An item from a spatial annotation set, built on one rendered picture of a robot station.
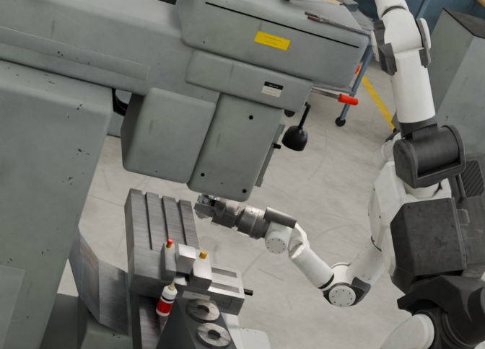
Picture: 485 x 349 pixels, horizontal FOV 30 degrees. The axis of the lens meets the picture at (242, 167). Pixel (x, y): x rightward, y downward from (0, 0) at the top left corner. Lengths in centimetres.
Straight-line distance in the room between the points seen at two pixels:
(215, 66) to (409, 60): 50
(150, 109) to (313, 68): 43
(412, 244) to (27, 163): 97
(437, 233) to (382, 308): 280
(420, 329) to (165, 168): 79
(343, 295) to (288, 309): 199
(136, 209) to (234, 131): 81
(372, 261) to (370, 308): 235
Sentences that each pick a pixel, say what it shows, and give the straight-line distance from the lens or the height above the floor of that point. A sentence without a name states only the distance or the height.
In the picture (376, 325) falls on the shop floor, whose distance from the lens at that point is 488.
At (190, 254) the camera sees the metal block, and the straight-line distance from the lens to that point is 272.
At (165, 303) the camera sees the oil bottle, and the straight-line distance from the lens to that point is 265.
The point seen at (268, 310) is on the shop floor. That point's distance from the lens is 459.
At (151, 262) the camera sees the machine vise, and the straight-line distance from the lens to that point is 276.
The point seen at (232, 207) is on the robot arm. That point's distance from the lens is 263.
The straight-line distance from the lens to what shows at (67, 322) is 287.
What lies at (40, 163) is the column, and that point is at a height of 137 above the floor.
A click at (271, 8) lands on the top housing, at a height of 189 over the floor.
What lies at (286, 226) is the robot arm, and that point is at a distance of 262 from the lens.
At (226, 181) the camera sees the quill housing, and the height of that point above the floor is 138.
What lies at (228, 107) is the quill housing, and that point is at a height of 159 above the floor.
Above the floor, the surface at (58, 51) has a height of 163.
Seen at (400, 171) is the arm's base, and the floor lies 167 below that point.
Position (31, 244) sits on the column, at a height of 113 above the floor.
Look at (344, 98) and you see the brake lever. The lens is 243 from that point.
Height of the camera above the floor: 247
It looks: 25 degrees down
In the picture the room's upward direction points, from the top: 22 degrees clockwise
